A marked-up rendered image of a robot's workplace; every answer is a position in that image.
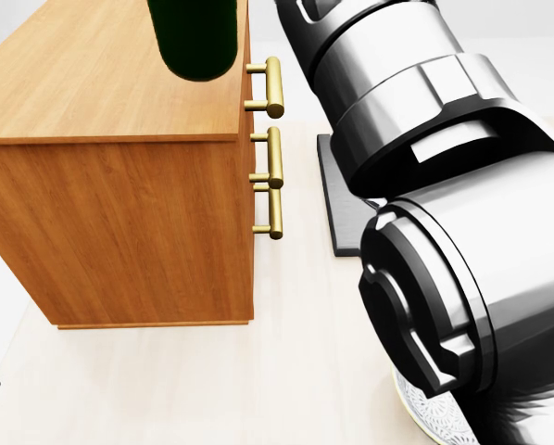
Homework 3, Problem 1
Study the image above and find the wooden cabinet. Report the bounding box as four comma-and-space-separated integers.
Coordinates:
0, 0, 256, 331

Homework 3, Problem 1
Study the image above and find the dark green wine bottle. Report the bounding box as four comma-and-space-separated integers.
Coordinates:
146, 0, 239, 84

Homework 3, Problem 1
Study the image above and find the flat dark stove plate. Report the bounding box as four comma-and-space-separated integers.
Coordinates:
316, 133, 390, 258

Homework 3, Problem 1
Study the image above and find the patterned white bowl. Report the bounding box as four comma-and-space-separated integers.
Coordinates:
390, 364, 483, 445

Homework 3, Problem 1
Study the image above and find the brass drawer handle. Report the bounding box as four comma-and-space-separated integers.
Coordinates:
244, 56, 286, 120
251, 183, 284, 241
248, 126, 285, 190

